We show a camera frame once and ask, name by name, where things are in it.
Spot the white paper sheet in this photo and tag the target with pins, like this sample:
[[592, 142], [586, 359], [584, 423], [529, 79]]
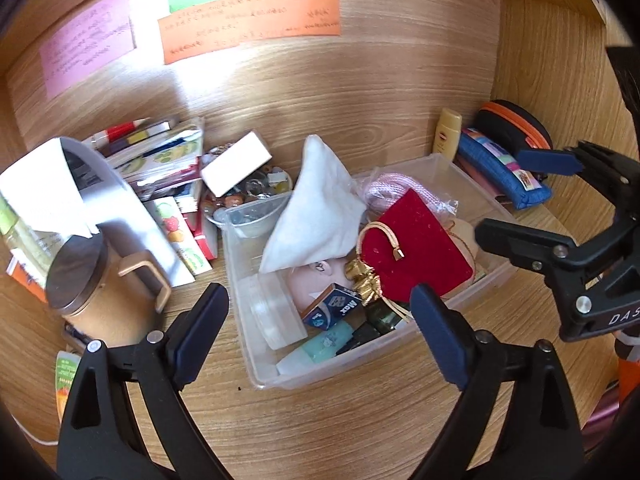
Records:
[[40, 180]]

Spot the fruit print box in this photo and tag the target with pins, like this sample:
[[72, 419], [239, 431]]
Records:
[[175, 230]]

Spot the wooden desktop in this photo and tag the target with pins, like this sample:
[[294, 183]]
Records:
[[325, 435]]

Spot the glass bowl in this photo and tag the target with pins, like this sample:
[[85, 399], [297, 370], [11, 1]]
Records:
[[250, 225]]

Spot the blue pencil case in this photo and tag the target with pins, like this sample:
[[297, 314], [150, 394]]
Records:
[[485, 160]]

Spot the black and orange zip case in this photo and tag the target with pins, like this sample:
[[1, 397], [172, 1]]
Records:
[[505, 120]]

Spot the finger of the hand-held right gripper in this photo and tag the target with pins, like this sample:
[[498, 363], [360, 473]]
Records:
[[525, 250], [547, 161]]

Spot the blue staple box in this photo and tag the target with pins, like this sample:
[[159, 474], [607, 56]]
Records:
[[330, 307]]

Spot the pink paper note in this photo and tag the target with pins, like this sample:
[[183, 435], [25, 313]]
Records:
[[85, 45]]

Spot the small white box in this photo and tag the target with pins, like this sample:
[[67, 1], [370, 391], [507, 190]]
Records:
[[235, 162]]

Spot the red velvet pouch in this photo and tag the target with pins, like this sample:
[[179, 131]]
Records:
[[420, 250]]

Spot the stack of booklets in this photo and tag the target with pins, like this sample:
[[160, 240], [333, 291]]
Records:
[[160, 155]]

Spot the orange and green tube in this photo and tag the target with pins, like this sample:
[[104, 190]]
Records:
[[65, 380]]

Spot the clear plastic storage box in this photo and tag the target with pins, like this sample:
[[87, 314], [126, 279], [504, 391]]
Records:
[[300, 375]]

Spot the small teal bottle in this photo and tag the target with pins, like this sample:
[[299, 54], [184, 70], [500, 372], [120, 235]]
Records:
[[320, 347]]

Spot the round white powder box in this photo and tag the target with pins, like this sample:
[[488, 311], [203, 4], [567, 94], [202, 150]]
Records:
[[270, 310]]

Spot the orange paper note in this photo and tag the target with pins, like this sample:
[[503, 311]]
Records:
[[250, 25]]

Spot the white cloth pouch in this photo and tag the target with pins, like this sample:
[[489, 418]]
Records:
[[310, 210]]

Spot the yellow sunscreen bottle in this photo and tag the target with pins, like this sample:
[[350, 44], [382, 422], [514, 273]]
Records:
[[447, 132]]

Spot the dark green spray bottle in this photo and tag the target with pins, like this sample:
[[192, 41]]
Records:
[[380, 317]]

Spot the brown mug with lid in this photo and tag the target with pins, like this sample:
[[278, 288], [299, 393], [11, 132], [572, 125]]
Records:
[[95, 310]]

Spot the gold ribbon ornament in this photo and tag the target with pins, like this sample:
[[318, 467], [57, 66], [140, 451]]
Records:
[[365, 285]]

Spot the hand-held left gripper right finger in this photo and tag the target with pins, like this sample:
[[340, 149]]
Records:
[[437, 335]]

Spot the pink round compact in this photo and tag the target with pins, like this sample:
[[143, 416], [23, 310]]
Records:
[[312, 285]]

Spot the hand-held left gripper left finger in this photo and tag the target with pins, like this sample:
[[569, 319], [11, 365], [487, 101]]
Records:
[[200, 335]]

